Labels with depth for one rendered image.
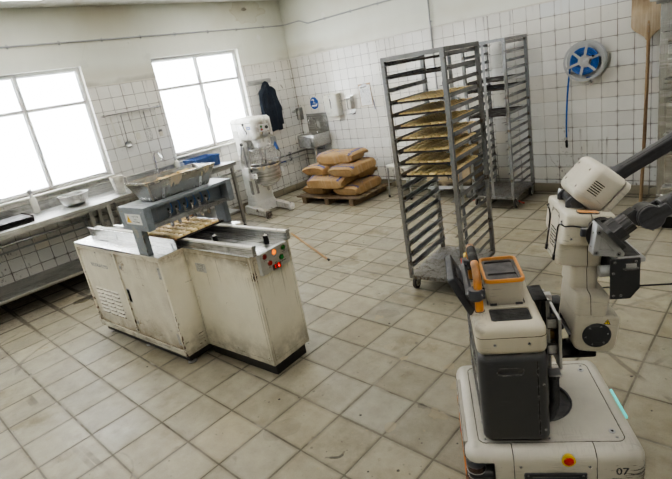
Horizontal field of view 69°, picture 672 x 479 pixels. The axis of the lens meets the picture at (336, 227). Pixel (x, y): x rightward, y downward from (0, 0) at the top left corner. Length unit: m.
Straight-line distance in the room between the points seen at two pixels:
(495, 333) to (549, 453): 0.55
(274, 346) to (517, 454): 1.62
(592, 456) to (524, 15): 4.91
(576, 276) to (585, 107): 4.14
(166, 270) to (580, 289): 2.48
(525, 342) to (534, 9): 4.73
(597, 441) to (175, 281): 2.57
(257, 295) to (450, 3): 4.67
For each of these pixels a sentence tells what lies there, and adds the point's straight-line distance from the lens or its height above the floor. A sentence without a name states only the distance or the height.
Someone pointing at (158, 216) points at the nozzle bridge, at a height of 1.08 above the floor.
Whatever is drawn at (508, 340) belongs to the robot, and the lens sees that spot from 1.93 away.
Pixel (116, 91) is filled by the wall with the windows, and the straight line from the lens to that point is 6.84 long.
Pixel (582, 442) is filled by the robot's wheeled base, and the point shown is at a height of 0.28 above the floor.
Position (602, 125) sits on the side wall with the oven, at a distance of 6.08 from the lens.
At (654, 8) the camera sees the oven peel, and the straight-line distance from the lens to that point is 5.84.
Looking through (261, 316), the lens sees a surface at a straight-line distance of 3.10.
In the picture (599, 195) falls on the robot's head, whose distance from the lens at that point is 1.96.
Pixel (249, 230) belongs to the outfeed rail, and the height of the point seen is 0.88.
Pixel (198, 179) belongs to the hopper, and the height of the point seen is 1.23.
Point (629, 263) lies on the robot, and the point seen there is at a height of 0.96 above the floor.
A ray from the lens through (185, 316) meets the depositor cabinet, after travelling 3.59.
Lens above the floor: 1.79
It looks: 17 degrees down
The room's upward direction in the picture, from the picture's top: 10 degrees counter-clockwise
